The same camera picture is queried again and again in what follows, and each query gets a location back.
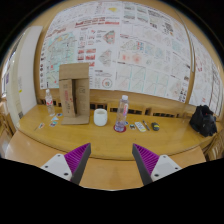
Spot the white remote control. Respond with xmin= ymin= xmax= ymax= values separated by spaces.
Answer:
xmin=135 ymin=122 xmax=146 ymax=132

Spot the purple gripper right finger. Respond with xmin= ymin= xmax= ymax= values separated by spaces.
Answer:
xmin=131 ymin=143 xmax=183 ymax=186

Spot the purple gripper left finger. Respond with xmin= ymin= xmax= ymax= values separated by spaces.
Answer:
xmin=40 ymin=142 xmax=92 ymax=186

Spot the small bottle red label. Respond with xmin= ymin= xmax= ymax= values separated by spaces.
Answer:
xmin=45 ymin=89 xmax=55 ymax=116

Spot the white cup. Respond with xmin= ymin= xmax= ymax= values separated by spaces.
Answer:
xmin=94 ymin=109 xmax=108 ymax=126

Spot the clear water bottle pink label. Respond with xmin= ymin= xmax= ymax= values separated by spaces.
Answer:
xmin=115 ymin=95 xmax=129 ymax=127

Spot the red round coaster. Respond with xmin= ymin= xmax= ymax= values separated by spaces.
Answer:
xmin=113 ymin=125 xmax=126 ymax=133

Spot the dark round tape measure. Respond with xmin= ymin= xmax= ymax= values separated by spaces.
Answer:
xmin=151 ymin=122 xmax=160 ymax=131

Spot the cardboard box stand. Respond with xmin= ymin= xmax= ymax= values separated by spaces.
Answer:
xmin=59 ymin=63 xmax=90 ymax=125

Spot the black pen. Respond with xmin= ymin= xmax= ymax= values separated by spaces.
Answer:
xmin=142 ymin=120 xmax=150 ymax=131

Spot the large poster sheet left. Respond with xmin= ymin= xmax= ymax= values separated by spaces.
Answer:
xmin=40 ymin=1 xmax=191 ymax=102

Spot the black backpack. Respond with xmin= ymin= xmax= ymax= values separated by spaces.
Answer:
xmin=189 ymin=105 xmax=217 ymax=137

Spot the poster sheet right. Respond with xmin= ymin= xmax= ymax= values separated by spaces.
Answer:
xmin=189 ymin=33 xmax=223 ymax=116

